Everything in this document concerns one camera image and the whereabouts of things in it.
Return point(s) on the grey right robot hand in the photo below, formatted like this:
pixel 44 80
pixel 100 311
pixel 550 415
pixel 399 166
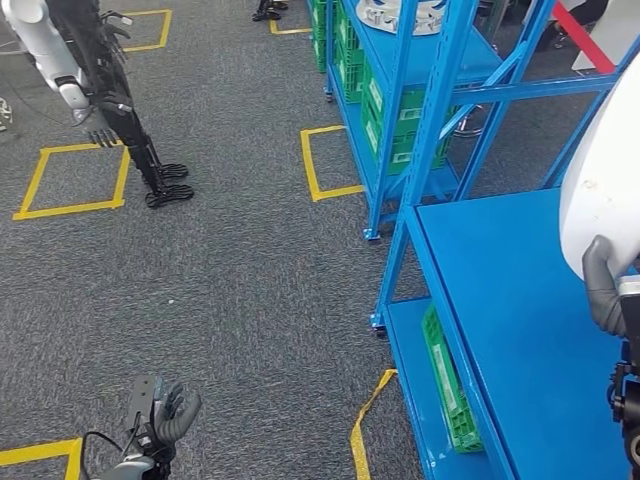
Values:
pixel 602 285

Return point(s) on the white and black humanoid robot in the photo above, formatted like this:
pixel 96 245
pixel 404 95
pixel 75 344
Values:
pixel 120 119

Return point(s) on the white plastic car part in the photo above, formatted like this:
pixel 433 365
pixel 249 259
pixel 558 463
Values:
pixel 605 179

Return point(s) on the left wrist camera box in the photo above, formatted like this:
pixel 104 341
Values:
pixel 140 401

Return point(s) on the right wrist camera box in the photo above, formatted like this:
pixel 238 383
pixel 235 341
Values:
pixel 631 286

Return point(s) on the silver wheel cover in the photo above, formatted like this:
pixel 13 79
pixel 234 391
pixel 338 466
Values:
pixel 383 23

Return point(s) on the green plastic crate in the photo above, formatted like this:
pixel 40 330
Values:
pixel 416 99
pixel 319 40
pixel 351 73
pixel 466 430
pixel 405 142

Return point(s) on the person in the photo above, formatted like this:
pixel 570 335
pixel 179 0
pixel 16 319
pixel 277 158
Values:
pixel 585 10

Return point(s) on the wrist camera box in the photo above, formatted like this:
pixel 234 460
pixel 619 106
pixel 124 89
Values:
pixel 140 401
pixel 631 286

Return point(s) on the office chair base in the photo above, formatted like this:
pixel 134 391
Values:
pixel 469 129

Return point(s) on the white board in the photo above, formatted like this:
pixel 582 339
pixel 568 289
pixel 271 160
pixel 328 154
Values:
pixel 600 53

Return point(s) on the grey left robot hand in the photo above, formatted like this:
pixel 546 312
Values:
pixel 172 417

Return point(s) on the loose yellow tape strip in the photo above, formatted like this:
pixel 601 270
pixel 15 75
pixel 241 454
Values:
pixel 356 450

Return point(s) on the blue metal shelf rack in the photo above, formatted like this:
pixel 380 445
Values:
pixel 390 132
pixel 500 371

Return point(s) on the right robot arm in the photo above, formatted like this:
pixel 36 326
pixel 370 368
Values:
pixel 631 397

